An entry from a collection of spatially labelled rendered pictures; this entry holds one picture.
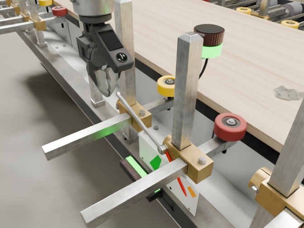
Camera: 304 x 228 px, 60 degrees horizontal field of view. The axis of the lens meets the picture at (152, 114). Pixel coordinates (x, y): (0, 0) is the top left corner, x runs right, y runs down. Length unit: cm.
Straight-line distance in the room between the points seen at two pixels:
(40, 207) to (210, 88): 123
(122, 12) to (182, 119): 30
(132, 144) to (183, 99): 40
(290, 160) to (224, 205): 47
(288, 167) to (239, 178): 46
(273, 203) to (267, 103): 38
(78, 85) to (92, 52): 66
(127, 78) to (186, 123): 25
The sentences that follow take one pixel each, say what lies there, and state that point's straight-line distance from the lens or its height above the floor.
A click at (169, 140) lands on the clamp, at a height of 87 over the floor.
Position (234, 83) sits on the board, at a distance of 88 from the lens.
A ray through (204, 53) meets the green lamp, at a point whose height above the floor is 111.
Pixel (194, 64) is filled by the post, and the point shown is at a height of 110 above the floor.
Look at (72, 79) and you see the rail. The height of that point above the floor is 70.
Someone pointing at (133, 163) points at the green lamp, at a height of 70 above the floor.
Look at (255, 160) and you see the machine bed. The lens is 81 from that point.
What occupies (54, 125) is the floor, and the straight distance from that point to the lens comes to 221.
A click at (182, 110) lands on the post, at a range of 58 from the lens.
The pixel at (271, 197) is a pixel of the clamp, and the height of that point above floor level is 96.
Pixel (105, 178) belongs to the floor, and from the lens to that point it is 173.
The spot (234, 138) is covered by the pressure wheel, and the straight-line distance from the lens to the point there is 69.
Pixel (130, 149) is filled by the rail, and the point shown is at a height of 70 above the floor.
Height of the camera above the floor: 133
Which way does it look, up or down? 37 degrees down
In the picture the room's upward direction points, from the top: straight up
